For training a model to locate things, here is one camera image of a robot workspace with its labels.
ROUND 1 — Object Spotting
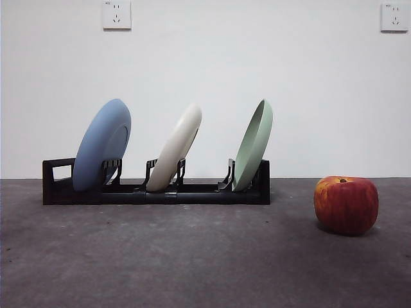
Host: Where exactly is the red apple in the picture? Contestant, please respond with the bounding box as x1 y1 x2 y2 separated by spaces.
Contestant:
313 175 380 237

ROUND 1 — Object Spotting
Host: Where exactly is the cream yellow plate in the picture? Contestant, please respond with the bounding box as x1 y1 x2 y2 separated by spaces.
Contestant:
146 102 203 193

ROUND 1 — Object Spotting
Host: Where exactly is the blue plate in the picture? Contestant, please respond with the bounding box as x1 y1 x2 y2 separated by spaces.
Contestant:
72 98 132 193

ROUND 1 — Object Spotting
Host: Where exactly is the green plate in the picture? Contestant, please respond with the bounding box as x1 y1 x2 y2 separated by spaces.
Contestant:
233 98 274 193

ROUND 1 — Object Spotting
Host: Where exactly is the black plate rack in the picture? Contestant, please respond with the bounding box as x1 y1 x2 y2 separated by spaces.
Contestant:
42 157 271 206

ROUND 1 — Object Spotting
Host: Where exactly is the white wall socket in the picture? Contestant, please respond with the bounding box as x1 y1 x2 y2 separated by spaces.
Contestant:
102 0 132 31
380 3 405 33

